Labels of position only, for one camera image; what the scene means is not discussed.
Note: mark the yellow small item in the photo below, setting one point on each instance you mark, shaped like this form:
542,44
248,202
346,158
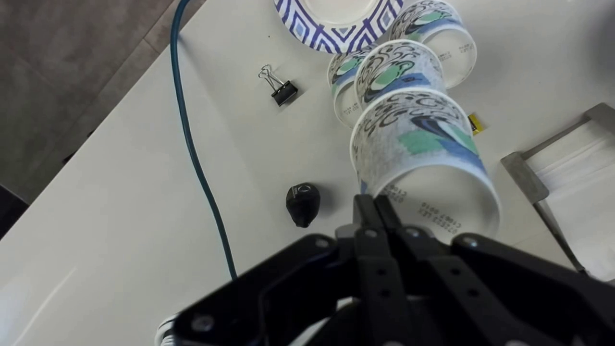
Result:
477,123

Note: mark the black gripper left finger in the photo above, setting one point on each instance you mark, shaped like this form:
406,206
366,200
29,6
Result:
381,288

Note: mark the napkin holder with napkins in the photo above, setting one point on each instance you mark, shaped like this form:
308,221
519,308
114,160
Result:
569,179

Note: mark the black small object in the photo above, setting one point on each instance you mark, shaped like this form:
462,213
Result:
302,204

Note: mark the patterned paper cup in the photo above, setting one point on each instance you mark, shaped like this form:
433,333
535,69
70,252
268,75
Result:
439,25
416,146
398,63
341,77

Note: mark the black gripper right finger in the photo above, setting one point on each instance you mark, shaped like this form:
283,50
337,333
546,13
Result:
460,309

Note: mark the blue patterned paper plate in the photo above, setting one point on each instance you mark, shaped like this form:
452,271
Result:
337,25

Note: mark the black binder clip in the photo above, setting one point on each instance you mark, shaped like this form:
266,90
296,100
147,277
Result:
283,90

